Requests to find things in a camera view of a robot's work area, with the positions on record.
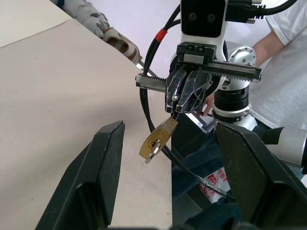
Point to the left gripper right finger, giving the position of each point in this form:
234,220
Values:
263,187

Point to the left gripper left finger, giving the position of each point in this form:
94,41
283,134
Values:
91,179

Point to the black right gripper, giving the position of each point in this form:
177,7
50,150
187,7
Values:
196,54

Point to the small brass padlock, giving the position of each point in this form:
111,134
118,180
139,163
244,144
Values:
158,136

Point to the small silver key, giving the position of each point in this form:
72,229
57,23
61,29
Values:
153,152

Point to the person's bare hand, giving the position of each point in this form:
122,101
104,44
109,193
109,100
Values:
209,105

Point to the black table side panel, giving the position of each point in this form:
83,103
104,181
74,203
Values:
189,134

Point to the white red-printed plastic bag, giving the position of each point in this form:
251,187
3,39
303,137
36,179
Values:
212,182

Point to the person in white shirt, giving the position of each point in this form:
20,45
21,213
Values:
283,83

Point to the grey fabric bundle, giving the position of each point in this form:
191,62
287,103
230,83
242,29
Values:
84,14

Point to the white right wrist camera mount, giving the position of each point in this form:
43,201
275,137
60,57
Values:
204,39

